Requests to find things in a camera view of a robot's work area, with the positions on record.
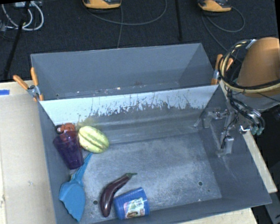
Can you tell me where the orange toy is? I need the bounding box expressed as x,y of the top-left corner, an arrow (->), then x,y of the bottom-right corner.
54,121 -> 77,135

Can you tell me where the yellow-green striped toy squash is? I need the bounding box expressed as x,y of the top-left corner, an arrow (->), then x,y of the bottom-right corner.
76,123 -> 111,156

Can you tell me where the pale wood flat board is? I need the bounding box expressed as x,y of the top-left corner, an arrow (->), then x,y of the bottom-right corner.
0,90 -> 57,224

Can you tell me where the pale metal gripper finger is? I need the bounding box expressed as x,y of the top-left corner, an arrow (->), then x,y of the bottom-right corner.
213,135 -> 237,158
192,106 -> 231,130

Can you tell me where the blue plastic spatula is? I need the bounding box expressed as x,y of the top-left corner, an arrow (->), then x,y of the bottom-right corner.
53,152 -> 102,224

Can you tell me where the purple translucent cup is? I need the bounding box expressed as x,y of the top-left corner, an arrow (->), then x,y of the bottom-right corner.
51,129 -> 85,172

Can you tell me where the purple toy eggplant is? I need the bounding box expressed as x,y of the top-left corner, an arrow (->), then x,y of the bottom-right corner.
96,171 -> 143,218

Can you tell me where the grey metal bin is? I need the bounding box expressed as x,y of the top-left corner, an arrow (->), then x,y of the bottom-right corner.
29,26 -> 275,224

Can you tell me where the blue labelled can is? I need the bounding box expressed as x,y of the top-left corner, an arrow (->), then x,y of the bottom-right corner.
111,186 -> 151,221

